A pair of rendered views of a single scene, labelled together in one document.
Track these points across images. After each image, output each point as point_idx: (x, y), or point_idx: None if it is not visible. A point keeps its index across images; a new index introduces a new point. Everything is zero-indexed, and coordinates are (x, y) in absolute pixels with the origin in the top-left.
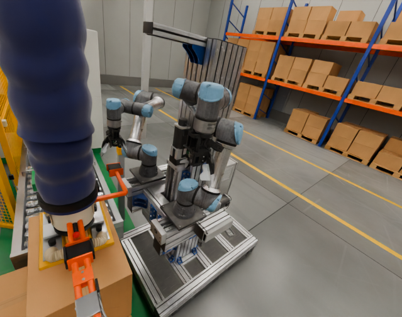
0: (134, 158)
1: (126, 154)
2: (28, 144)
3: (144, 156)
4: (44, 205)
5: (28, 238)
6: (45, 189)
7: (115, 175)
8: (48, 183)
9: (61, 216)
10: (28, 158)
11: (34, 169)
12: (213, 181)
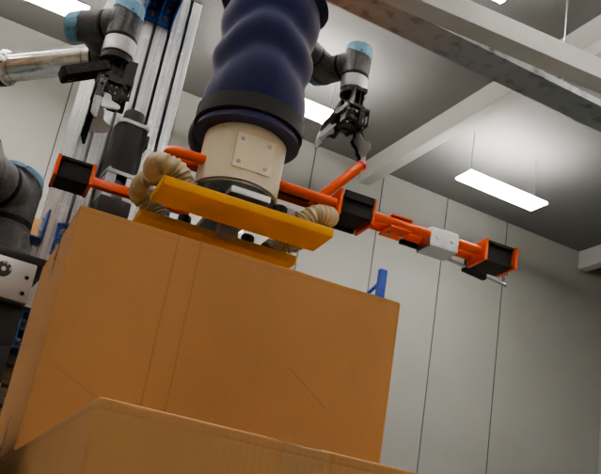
0: (8, 188)
1: None
2: (310, 6)
3: (31, 191)
4: (296, 117)
5: (176, 234)
6: (300, 86)
7: (100, 183)
8: (302, 79)
9: (284, 157)
10: (286, 24)
11: (302, 44)
12: (245, 232)
